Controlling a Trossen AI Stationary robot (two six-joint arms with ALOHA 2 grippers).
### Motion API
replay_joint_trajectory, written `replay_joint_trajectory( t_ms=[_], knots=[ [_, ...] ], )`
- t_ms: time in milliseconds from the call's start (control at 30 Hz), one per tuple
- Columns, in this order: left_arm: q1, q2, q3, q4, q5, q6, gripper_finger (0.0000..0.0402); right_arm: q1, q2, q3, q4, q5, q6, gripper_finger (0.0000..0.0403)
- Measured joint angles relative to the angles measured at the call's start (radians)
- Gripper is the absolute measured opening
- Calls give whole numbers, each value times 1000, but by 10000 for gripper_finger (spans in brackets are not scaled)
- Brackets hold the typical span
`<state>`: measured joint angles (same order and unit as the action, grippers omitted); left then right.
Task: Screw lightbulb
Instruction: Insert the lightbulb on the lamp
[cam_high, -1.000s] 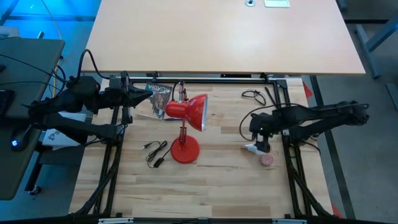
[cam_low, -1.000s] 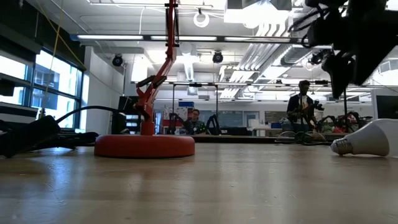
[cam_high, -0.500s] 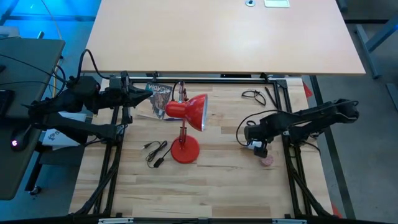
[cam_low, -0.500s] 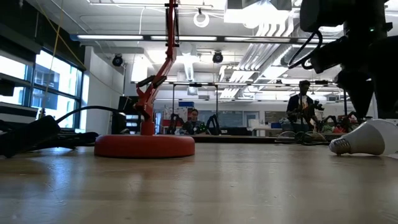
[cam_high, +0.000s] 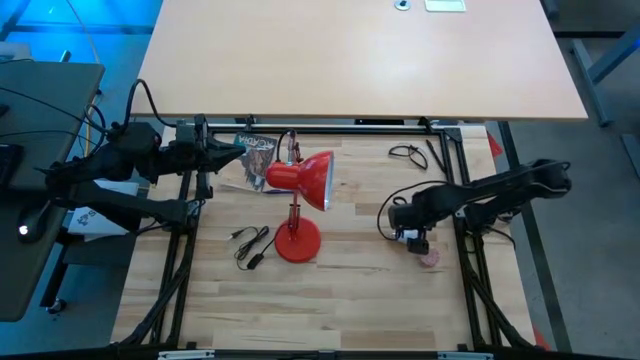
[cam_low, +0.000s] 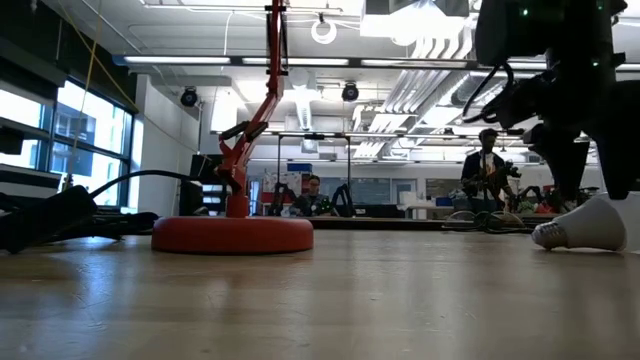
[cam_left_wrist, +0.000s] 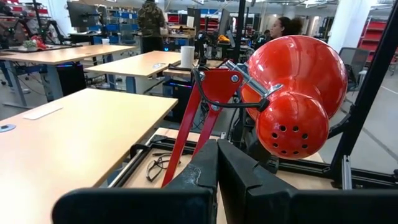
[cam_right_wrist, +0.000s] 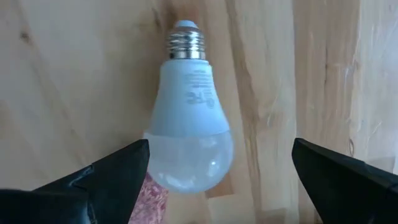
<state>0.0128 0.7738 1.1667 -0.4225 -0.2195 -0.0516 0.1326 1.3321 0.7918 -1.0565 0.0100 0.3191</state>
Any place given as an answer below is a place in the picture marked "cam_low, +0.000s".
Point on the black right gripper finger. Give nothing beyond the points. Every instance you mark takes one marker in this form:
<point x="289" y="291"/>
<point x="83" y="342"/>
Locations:
<point x="565" y="160"/>
<point x="622" y="150"/>

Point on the white lightbulb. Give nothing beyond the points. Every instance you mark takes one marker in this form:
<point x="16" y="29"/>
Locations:
<point x="590" y="225"/>

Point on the red desk lamp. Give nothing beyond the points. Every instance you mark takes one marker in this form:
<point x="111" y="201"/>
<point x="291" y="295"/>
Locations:
<point x="232" y="235"/>

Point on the black background robot arm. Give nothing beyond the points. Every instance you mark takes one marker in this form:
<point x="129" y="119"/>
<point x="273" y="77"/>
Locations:
<point x="532" y="192"/>
<point x="345" y="200"/>

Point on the person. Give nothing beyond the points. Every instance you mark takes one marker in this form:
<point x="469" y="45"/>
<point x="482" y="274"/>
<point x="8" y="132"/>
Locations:
<point x="312" y="197"/>
<point x="482" y="170"/>

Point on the black eyeglasses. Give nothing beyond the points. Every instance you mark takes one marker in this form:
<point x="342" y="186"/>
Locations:
<point x="482" y="222"/>

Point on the blue storage bin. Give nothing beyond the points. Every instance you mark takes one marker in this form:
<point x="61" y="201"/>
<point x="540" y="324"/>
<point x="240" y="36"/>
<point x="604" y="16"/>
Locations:
<point x="443" y="201"/>

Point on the black monitor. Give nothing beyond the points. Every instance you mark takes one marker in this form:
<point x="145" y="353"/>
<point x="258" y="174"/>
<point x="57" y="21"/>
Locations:
<point x="200" y="167"/>

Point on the long ceiling light bar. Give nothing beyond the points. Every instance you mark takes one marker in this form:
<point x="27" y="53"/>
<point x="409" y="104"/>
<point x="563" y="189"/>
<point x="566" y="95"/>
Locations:
<point x="175" y="59"/>

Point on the ribbed silver ventilation duct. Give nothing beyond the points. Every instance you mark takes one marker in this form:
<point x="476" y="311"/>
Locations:
<point x="462" y="90"/>

